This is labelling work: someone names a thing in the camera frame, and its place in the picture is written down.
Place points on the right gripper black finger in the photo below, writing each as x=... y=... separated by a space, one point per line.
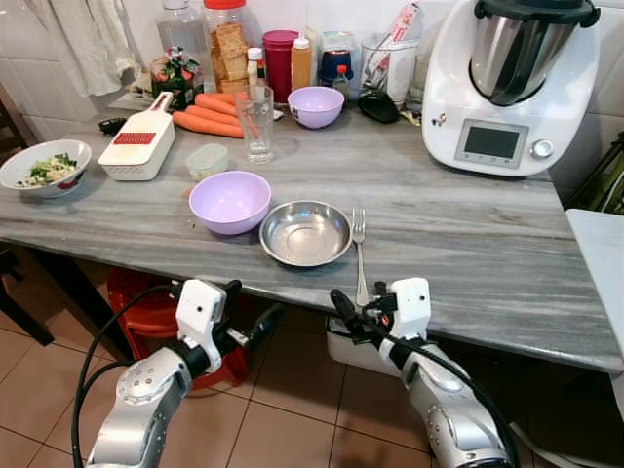
x=348 y=316

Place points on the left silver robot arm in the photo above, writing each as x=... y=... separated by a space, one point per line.
x=146 y=385

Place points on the large lilac plastic bowl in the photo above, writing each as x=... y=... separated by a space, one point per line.
x=229 y=200

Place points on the stainless steel bowl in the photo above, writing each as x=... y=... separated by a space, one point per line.
x=304 y=234

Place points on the red plastic stool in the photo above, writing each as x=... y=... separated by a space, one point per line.
x=141 y=317

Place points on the small clear lidded container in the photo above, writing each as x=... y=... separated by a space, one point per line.
x=207 y=161

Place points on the clear drinking glass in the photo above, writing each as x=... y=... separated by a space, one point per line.
x=255 y=136

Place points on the white grater with red blade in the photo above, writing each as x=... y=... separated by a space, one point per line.
x=136 y=161

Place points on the orange carrot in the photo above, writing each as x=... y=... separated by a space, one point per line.
x=200 y=125
x=216 y=102
x=210 y=115

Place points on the small lilac plastic bowl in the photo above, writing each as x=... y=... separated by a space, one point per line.
x=315 y=107

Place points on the black peeler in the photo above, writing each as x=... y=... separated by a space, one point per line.
x=112 y=126

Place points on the black rounded utensil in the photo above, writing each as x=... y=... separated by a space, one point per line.
x=378 y=107

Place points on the dark green red package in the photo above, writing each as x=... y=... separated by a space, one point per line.
x=175 y=78

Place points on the small white red-capped bottle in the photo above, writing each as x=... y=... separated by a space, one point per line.
x=254 y=68

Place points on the white bowl with salad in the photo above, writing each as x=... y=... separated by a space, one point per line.
x=44 y=171

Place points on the dark red canister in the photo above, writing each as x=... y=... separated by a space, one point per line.
x=278 y=63

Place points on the small dark glass bottle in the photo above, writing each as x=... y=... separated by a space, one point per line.
x=341 y=86

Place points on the orange bottle with white cap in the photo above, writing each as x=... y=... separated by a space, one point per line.
x=302 y=66

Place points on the cracker jar with red lid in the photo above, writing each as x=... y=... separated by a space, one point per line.
x=229 y=54

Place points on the clear measuring jug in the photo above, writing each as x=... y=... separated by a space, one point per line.
x=390 y=73

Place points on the large clear plastic bottle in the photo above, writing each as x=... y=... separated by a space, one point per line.
x=180 y=34

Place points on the clear jar with blue contents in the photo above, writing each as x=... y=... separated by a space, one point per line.
x=338 y=49

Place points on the white kitchen food processor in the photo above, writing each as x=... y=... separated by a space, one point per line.
x=565 y=107

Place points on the red and white packet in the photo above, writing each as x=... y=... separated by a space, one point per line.
x=405 y=29

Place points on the white hanging towel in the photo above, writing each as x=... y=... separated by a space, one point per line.
x=88 y=39

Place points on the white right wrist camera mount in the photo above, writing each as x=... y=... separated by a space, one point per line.
x=411 y=307

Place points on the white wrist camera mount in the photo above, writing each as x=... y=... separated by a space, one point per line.
x=411 y=307
x=200 y=312

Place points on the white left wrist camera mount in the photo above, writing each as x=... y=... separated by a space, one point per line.
x=200 y=312

